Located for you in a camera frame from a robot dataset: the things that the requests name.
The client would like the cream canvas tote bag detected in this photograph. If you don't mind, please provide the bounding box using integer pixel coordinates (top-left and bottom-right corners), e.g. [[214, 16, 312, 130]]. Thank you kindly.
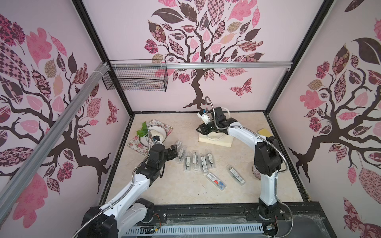
[[198, 132, 234, 147]]

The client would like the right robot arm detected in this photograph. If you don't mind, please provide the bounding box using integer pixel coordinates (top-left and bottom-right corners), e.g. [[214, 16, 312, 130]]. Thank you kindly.
[[196, 107, 288, 220]]

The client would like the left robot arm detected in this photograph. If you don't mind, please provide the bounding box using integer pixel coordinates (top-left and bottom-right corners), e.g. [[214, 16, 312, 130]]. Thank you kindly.
[[72, 142, 178, 238]]

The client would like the compass case red blue front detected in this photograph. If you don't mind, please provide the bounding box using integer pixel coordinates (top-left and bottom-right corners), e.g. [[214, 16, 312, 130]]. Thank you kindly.
[[206, 172, 226, 191]]

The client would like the white toy radish with leaves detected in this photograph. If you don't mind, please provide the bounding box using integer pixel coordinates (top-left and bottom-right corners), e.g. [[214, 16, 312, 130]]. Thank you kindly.
[[137, 122, 166, 146]]

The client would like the white plate with red text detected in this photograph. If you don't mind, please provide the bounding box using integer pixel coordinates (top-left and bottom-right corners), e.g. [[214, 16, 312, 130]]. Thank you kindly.
[[139, 125, 167, 147]]

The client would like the floral rectangular tray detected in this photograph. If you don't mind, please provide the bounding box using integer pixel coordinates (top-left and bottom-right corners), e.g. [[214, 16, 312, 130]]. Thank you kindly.
[[127, 119, 173, 156]]

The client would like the yellow green sponge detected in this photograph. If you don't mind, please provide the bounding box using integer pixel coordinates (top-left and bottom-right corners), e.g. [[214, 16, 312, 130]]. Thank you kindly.
[[258, 129, 273, 137]]

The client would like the pink glass bowl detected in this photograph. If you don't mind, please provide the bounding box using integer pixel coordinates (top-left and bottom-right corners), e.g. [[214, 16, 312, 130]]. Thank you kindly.
[[252, 165, 261, 180]]

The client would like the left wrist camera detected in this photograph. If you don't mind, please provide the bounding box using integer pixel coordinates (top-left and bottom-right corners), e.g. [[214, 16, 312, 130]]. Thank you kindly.
[[152, 136, 161, 144]]

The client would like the aluminium rail back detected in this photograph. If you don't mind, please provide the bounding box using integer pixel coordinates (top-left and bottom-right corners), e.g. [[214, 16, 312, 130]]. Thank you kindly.
[[111, 61, 293, 69]]

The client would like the aluminium rail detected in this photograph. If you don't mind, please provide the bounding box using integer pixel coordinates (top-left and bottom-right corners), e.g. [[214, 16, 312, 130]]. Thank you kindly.
[[1, 62, 109, 221], [111, 61, 293, 69]]

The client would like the black wire basket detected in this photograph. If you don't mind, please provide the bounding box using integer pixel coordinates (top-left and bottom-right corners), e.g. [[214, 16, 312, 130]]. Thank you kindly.
[[102, 59, 169, 91]]

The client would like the white slotted cable duct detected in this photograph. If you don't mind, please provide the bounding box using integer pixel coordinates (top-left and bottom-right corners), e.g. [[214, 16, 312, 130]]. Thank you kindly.
[[123, 223, 264, 237]]

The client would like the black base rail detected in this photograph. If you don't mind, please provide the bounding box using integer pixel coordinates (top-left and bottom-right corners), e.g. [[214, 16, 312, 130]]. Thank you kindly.
[[118, 201, 337, 238]]

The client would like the aluminium rail left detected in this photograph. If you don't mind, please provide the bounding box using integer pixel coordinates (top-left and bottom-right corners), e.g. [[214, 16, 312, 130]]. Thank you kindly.
[[1, 62, 109, 221]]

